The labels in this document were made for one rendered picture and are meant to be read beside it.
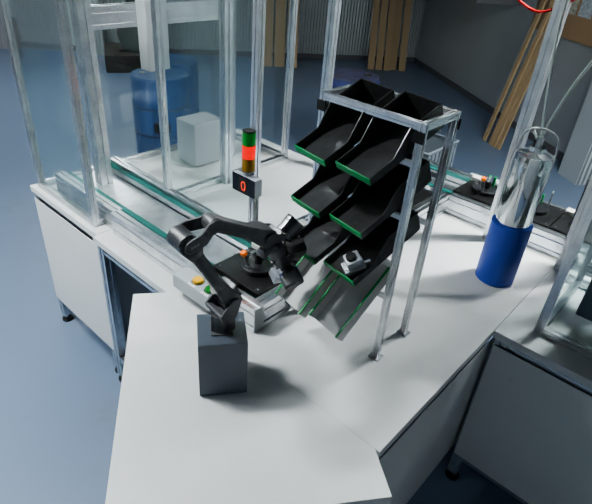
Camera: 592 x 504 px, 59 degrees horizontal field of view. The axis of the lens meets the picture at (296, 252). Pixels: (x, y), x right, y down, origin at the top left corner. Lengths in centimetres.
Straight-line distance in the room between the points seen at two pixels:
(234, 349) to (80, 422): 141
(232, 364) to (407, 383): 56
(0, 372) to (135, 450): 170
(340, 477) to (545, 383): 91
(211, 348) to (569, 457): 138
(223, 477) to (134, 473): 22
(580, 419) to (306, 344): 98
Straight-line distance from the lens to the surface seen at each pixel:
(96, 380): 293
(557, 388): 207
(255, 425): 155
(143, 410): 161
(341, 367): 172
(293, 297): 173
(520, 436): 227
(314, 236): 165
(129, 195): 258
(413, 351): 184
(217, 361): 152
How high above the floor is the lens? 207
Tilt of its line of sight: 33 degrees down
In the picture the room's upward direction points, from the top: 5 degrees clockwise
